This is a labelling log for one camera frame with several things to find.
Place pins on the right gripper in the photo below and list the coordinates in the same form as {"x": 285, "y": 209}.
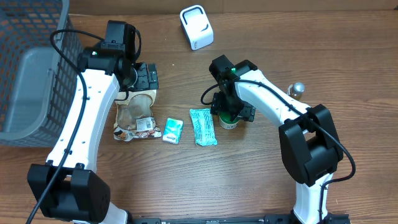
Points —
{"x": 222, "y": 106}

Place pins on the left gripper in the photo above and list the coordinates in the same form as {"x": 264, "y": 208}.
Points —
{"x": 143, "y": 83}

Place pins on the green lid seasoning jar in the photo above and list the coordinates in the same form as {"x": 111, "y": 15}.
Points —
{"x": 225, "y": 121}

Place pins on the teal tissue pack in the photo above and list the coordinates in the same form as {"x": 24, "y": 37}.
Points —
{"x": 203, "y": 127}

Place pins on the brown white snack bag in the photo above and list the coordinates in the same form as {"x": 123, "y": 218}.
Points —
{"x": 134, "y": 117}

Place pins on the teal white tissue packet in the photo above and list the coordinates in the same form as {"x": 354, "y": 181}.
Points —
{"x": 173, "y": 131}

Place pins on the yellow dish soap bottle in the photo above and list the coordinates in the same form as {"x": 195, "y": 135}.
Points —
{"x": 296, "y": 90}

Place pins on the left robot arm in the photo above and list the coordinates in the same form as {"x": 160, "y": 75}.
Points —
{"x": 67, "y": 186}

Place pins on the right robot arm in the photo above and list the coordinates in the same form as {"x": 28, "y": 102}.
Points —
{"x": 309, "y": 143}

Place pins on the white barcode scanner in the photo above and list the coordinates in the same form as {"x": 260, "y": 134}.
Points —
{"x": 196, "y": 27}

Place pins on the grey plastic shopping basket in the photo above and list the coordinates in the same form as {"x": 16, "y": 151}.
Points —
{"x": 37, "y": 85}

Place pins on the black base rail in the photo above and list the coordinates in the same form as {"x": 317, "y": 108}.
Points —
{"x": 217, "y": 220}

